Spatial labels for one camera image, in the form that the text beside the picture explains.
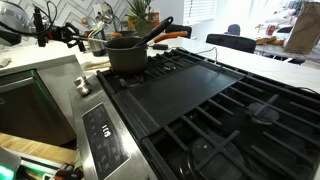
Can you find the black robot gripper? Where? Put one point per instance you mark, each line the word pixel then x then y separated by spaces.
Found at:
pixel 64 34

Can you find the dark grey saucepan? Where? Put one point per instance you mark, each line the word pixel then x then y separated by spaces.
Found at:
pixel 128 55

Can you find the wooden spatula on counter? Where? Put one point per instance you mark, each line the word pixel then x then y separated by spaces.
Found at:
pixel 98 65

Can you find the potted green plant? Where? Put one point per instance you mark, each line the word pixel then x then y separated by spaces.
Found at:
pixel 142 16

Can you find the upper silver stove knob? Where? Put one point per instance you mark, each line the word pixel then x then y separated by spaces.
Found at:
pixel 83 86

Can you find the black office chair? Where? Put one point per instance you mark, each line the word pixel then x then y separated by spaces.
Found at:
pixel 232 41

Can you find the black stove display panel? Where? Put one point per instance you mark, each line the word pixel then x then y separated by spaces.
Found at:
pixel 105 145

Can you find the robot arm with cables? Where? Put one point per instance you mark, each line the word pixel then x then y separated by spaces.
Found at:
pixel 15 23

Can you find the stainless steel gas stove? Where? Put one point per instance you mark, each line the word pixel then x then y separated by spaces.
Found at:
pixel 255 129

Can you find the black flat griddle plate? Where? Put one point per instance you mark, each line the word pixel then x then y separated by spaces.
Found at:
pixel 159 102

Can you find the brown paper bag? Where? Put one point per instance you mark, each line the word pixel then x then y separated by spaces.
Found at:
pixel 306 32

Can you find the stainless steel dishwasher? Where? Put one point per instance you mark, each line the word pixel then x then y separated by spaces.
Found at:
pixel 28 110

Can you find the metal utensil holder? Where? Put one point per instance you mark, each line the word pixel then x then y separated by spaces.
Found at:
pixel 96 43

